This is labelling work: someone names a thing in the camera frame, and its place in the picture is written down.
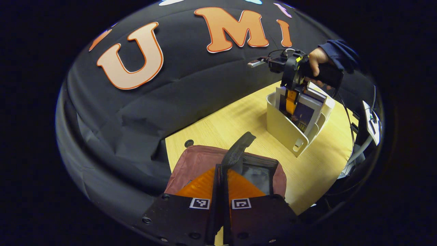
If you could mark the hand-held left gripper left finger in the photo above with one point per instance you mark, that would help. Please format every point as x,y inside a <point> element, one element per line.
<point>177,222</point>

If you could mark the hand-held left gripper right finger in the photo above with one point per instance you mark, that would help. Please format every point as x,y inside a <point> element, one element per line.
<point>259,222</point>

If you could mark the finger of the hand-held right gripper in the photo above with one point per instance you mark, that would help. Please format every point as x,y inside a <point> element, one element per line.
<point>290,100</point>

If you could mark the blue cover book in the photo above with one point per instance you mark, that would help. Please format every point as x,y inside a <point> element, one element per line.
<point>307,114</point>

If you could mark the cream plastic bookshelf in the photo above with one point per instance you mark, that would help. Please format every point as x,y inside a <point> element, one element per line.
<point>283,130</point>

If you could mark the maroon schoolbag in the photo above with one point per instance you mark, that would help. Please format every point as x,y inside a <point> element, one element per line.
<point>194,164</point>

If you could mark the black table grommet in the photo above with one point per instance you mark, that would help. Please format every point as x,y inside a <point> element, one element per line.
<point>188,142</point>

